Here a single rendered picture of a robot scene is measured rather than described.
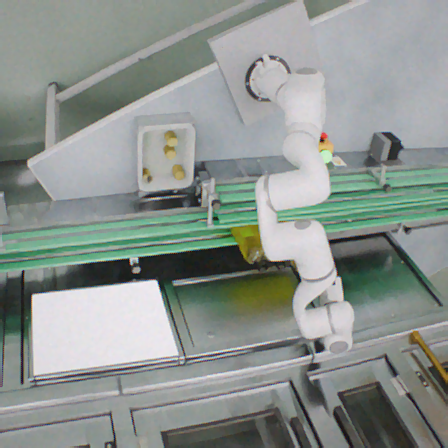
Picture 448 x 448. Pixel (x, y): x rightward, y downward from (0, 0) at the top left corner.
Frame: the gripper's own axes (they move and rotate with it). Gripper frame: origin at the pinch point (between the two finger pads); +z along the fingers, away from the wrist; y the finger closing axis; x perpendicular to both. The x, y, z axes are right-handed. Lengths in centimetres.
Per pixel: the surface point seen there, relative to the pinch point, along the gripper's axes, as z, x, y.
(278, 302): 1.0, 13.0, -12.2
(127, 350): -23, 56, -11
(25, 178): 65, 117, -9
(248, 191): 21.6, 24.0, 14.8
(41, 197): 52, 105, -10
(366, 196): 37.2, -19.2, 6.3
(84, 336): -20, 69, -10
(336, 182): 32.1, -5.9, 14.0
